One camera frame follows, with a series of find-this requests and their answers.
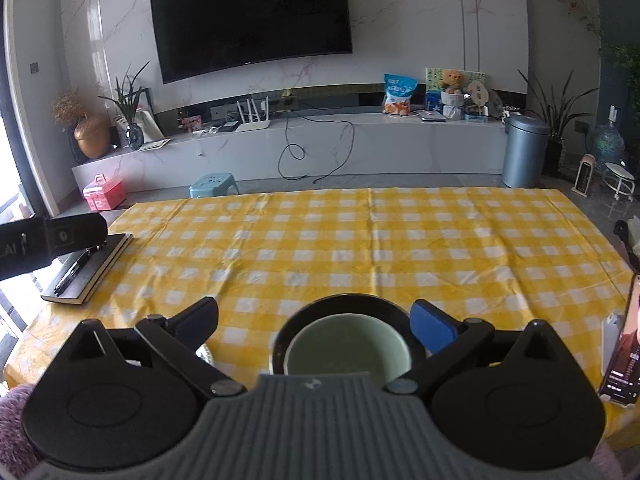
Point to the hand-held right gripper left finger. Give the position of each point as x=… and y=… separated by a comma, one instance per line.
x=200, y=320

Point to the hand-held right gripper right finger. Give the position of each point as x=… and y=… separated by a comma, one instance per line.
x=432, y=330

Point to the green ceramic bowl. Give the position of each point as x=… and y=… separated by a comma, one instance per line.
x=345, y=345

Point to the stainless steel bowl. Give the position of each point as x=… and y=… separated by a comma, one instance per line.
x=295, y=316

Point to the black pen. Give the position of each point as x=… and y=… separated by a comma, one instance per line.
x=75, y=270

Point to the black notebook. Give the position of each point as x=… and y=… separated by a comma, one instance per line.
x=97, y=265

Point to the red box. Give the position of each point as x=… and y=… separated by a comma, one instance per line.
x=105, y=195

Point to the yellow checked tablecloth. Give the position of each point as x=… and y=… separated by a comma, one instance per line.
x=350, y=240

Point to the bronze vase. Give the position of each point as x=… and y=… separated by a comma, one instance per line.
x=92, y=137

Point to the blue plastic stool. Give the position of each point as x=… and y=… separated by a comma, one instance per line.
x=212, y=182

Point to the dried flower bunch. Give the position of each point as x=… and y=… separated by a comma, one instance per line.
x=67, y=107

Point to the glass vase with green plant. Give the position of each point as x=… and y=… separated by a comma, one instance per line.
x=134, y=137

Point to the white tote bag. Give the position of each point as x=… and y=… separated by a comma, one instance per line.
x=150, y=122

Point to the white phone stand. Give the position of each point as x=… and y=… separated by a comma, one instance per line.
x=611, y=330

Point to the purple fuzzy cloth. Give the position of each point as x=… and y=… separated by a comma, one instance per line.
x=15, y=430

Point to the white marble tv console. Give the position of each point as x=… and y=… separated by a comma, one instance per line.
x=400, y=145

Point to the smartphone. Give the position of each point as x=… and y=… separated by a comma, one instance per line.
x=625, y=350

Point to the pink box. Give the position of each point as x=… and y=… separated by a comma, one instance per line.
x=191, y=124

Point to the small black box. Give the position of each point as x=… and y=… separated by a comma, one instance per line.
x=230, y=126

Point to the grey trash bin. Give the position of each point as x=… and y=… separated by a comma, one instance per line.
x=522, y=152

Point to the white router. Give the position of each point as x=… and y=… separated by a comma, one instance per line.
x=252, y=126

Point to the long-leaf potted plant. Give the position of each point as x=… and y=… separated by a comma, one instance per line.
x=552, y=157

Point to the small pink heater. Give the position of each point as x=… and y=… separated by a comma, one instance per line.
x=584, y=175

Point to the blue packet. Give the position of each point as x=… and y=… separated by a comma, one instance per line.
x=434, y=101

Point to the blue snack bag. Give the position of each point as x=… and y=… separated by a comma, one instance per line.
x=400, y=95

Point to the round hand fan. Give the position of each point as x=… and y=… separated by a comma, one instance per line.
x=479, y=94

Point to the white round stool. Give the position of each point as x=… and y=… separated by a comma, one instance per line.
x=619, y=170

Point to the teddy bear toy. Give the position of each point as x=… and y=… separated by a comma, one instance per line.
x=452, y=80

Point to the green picture board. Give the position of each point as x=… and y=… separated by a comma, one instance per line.
x=432, y=77

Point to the blue water bottle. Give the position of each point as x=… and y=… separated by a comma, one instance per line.
x=607, y=145

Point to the black television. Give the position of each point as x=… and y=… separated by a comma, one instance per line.
x=250, y=10

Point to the bushy green plant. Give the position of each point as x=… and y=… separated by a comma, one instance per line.
x=625, y=65

